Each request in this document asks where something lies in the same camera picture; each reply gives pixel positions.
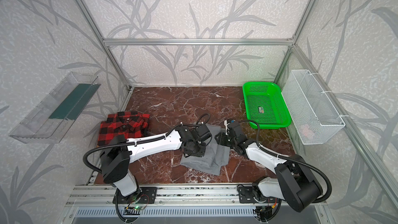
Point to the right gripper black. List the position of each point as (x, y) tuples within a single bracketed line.
[(226, 138)]

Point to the green plastic basket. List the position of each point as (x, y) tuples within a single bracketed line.
[(269, 96)]

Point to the clear plastic wall bin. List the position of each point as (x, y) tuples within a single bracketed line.
[(52, 118)]

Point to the grey long sleeve shirt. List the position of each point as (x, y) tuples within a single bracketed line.
[(214, 158)]

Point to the white wire mesh basket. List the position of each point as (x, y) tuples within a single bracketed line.
[(308, 103)]

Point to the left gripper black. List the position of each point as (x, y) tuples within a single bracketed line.
[(196, 149)]

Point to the red black plaid folded shirt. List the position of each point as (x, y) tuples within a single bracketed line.
[(130, 124)]

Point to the pink item in wire basket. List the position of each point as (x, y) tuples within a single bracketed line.
[(306, 131)]

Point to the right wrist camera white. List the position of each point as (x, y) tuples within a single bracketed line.
[(227, 122)]

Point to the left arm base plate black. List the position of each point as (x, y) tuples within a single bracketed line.
[(147, 195)]

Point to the aluminium front rail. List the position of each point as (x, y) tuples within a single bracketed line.
[(166, 195)]

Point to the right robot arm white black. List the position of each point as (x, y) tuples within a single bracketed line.
[(297, 182)]

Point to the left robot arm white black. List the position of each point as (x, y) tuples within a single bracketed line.
[(113, 160)]

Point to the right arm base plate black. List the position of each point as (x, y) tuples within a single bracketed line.
[(250, 194)]

